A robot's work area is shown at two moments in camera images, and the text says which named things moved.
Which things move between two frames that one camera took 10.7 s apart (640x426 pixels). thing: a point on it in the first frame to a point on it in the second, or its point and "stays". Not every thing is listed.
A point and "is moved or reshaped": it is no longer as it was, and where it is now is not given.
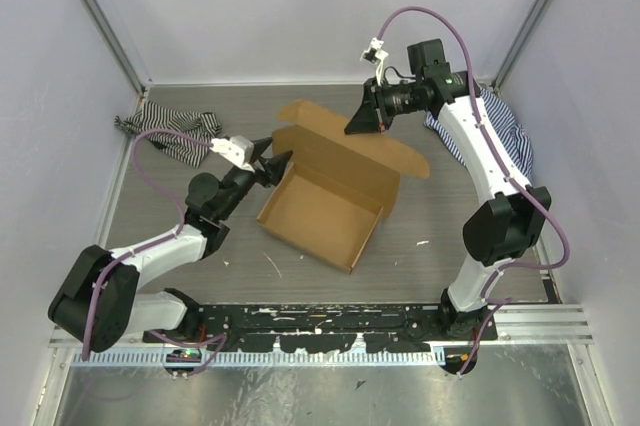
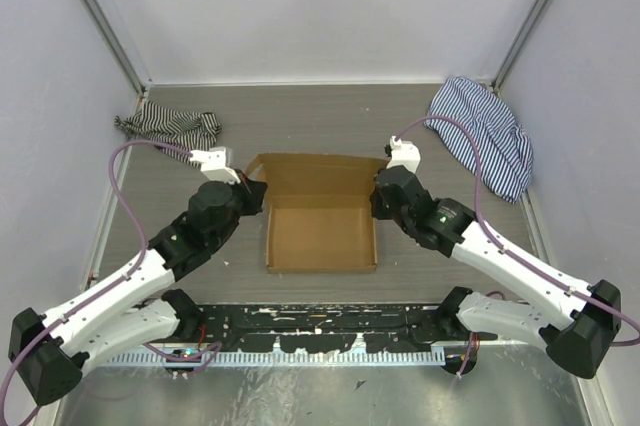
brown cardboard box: [332, 197] is moved or reshaped
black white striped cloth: [182, 147] stays
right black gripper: [371, 115] to [377, 210]
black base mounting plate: [325, 328] stays
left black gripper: [275, 166] to [254, 191]
